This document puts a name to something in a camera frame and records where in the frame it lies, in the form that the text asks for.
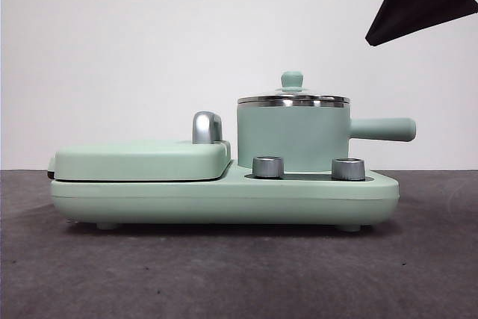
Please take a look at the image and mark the glass lid with green knob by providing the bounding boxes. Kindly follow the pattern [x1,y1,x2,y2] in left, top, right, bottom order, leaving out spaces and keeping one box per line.
[237,70,351,105]

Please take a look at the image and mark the chrome griddle cover handle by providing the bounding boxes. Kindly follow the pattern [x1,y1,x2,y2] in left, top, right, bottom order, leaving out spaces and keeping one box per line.
[191,111,224,145]

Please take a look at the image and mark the mint green handled steamer pot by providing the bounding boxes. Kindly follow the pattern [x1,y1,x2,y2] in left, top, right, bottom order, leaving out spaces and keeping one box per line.
[236,100,418,171]

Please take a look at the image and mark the silver control knob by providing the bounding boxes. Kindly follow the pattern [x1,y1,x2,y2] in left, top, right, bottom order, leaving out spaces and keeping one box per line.
[331,157,366,181]
[252,155,285,179]

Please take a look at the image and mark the mint green breakfast machine base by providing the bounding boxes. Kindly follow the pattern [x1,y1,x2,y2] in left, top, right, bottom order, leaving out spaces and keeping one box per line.
[49,159,400,231]

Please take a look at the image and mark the mint green griddle cover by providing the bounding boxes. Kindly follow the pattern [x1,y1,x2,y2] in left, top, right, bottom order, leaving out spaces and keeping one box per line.
[47,139,232,182]

